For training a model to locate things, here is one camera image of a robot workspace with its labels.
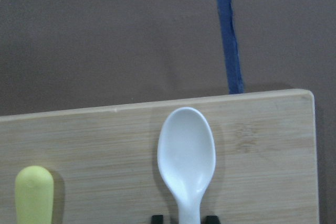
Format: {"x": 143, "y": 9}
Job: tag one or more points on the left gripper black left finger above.
{"x": 157, "y": 219}

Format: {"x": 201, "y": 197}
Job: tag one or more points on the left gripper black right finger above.
{"x": 212, "y": 220}

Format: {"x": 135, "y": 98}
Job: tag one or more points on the white plastic spoon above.
{"x": 186, "y": 159}

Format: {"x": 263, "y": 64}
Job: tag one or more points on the wooden cutting board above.
{"x": 103, "y": 160}

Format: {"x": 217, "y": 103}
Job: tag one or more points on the yellow plastic knife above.
{"x": 34, "y": 195}

